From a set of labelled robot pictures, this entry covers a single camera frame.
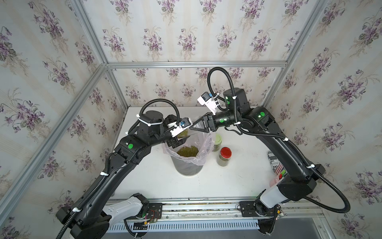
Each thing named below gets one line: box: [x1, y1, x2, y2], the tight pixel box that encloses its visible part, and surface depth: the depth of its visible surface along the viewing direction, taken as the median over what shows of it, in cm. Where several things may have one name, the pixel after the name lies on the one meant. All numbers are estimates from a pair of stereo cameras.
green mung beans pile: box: [177, 145, 199, 158], surface depth 94 cm
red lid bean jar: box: [217, 146, 233, 167], surface depth 83 cm
